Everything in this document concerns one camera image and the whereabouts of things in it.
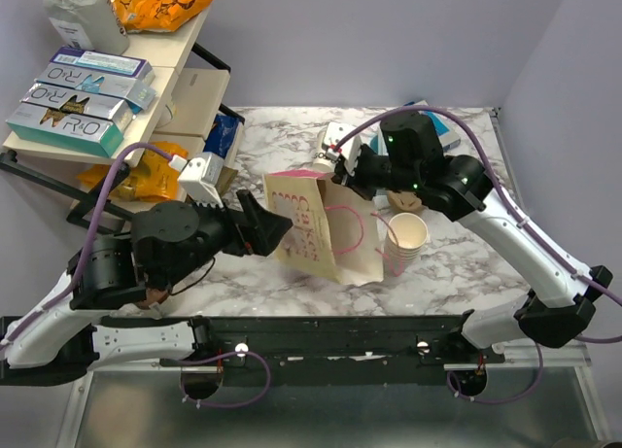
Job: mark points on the purple white box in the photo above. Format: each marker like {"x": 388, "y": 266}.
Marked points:
{"x": 136, "y": 68}

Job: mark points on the light blue utensil cup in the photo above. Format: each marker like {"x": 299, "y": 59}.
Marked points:
{"x": 377, "y": 144}

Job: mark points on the stack of paper cups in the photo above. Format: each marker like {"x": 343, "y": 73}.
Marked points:
{"x": 407, "y": 235}

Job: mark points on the silver R&O box middle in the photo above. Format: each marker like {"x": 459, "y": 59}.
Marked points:
{"x": 71, "y": 101}

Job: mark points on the blue white razor box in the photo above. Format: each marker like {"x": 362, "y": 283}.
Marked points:
{"x": 449, "y": 139}

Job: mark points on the silver R&O box upper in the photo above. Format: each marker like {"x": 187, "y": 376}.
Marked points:
{"x": 137, "y": 95}

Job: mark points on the brown snack bag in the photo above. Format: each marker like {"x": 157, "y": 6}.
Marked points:
{"x": 226, "y": 178}

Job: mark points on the teal R&O box front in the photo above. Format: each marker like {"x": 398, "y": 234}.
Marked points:
{"x": 73, "y": 132}

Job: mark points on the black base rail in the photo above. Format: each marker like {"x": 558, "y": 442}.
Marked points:
{"x": 338, "y": 351}

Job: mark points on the silver r&o box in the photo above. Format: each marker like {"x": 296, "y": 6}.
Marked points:
{"x": 71, "y": 101}
{"x": 137, "y": 95}

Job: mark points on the orange snack bag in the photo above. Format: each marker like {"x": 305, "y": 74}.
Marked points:
{"x": 151, "y": 180}
{"x": 157, "y": 15}

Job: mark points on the stack of cardboard carriers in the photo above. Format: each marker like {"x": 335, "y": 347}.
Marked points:
{"x": 404, "y": 202}

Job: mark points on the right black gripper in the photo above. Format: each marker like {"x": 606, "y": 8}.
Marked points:
{"x": 354, "y": 181}

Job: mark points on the black beige shelf rack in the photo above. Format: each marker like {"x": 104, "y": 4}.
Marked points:
{"x": 190, "y": 84}

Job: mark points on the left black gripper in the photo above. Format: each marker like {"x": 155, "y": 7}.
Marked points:
{"x": 260, "y": 228}

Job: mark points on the brown pink paper bag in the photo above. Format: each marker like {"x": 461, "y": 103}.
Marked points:
{"x": 335, "y": 232}

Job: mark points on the grey coffee bag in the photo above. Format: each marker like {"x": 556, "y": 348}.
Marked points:
{"x": 89, "y": 25}

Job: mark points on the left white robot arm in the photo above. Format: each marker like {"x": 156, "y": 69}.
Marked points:
{"x": 74, "y": 329}

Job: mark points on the white paper coffee cup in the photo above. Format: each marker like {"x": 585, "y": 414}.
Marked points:
{"x": 319, "y": 162}

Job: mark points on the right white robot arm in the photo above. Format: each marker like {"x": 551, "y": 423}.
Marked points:
{"x": 561, "y": 301}

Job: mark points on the orange snack bag top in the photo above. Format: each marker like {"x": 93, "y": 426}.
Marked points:
{"x": 157, "y": 15}

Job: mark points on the blue snack bag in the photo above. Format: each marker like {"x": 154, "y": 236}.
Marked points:
{"x": 221, "y": 139}

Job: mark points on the orange snack bag lower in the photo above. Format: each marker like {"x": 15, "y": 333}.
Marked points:
{"x": 151, "y": 180}

